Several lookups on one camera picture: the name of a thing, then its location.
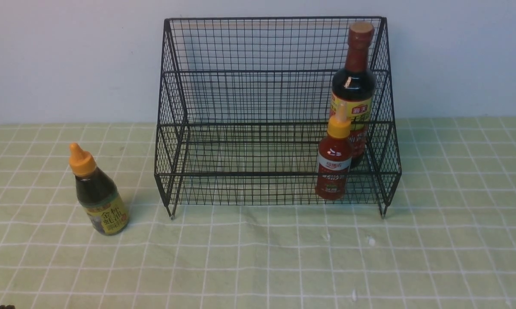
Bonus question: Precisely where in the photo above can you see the dark soy sauce bottle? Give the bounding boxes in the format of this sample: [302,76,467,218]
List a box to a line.
[329,21,376,169]

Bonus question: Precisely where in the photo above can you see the green checkered tablecloth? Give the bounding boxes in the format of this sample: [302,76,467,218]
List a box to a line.
[0,117,516,309]

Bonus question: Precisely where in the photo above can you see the black wire mesh rack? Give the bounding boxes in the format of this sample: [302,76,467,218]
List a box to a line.
[154,16,402,219]

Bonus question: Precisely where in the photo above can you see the oyster sauce bottle yellow cap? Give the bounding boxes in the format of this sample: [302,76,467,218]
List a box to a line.
[69,142,129,236]

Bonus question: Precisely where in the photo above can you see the red chili sauce bottle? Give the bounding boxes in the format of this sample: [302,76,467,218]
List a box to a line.
[315,102,353,201]

